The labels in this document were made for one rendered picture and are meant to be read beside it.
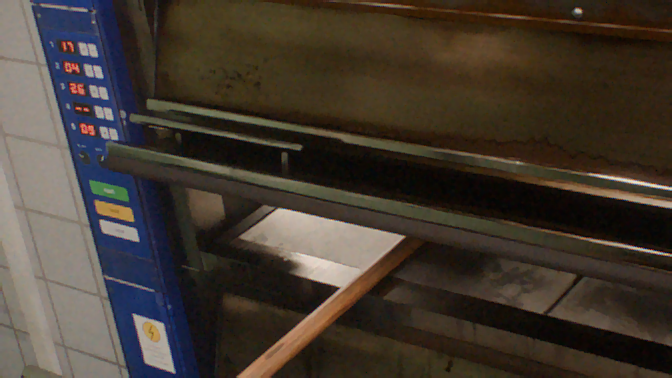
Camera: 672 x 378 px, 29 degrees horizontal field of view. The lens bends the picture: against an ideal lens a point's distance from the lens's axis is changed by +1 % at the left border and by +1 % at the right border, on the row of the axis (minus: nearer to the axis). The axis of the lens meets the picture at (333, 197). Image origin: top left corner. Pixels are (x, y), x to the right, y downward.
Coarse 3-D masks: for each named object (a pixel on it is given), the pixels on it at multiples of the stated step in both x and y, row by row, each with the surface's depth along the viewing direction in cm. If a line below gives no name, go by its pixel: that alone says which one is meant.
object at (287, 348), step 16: (400, 240) 197; (416, 240) 198; (384, 256) 193; (400, 256) 195; (368, 272) 190; (384, 272) 192; (352, 288) 187; (368, 288) 189; (336, 304) 184; (352, 304) 186; (304, 320) 181; (320, 320) 181; (288, 336) 177; (304, 336) 178; (272, 352) 174; (288, 352) 176; (256, 368) 172; (272, 368) 173
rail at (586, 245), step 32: (160, 160) 182; (192, 160) 178; (288, 192) 169; (320, 192) 165; (352, 192) 162; (448, 224) 154; (480, 224) 151; (512, 224) 148; (608, 256) 141; (640, 256) 139
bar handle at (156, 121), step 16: (176, 128) 184; (192, 128) 182; (208, 128) 180; (224, 128) 179; (176, 144) 185; (256, 144) 175; (272, 144) 173; (288, 144) 172; (304, 144) 171; (288, 160) 172
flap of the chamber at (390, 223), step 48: (144, 144) 194; (192, 144) 194; (240, 144) 193; (240, 192) 174; (384, 192) 168; (432, 192) 168; (480, 192) 167; (528, 192) 167; (432, 240) 156; (480, 240) 151; (624, 240) 148
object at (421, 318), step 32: (224, 256) 207; (256, 256) 205; (288, 256) 204; (288, 288) 200; (320, 288) 196; (384, 288) 191; (416, 288) 189; (416, 320) 186; (448, 320) 182; (480, 320) 179; (512, 320) 178; (544, 320) 177; (512, 352) 177; (544, 352) 173; (576, 352) 170; (608, 352) 168; (640, 352) 167
